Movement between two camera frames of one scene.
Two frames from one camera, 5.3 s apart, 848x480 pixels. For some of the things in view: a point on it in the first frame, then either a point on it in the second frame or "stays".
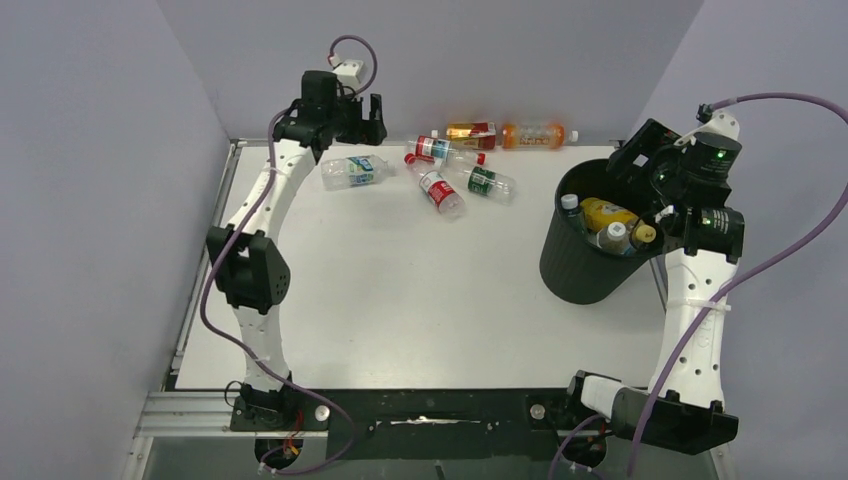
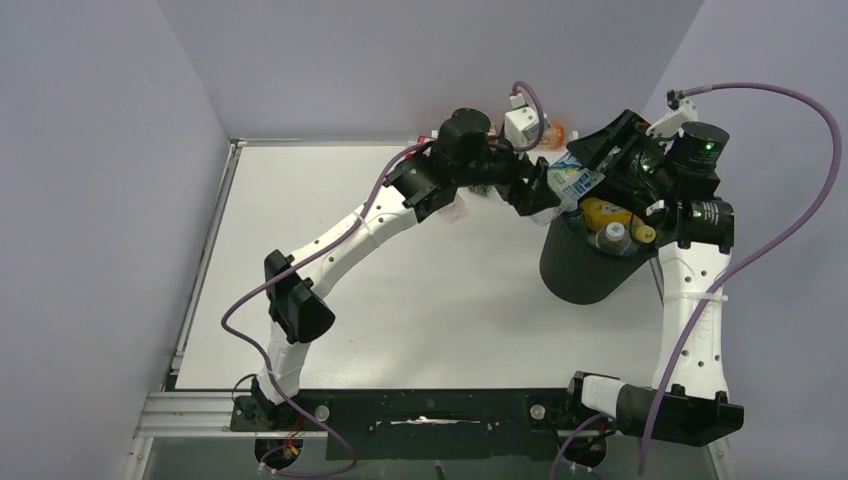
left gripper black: [374, 133] -> [531, 193]
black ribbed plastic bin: [576, 271] stays
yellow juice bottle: [597, 213] stays
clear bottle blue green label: [356, 171] -> [570, 181]
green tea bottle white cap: [616, 239] stays
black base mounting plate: [414, 423] stays
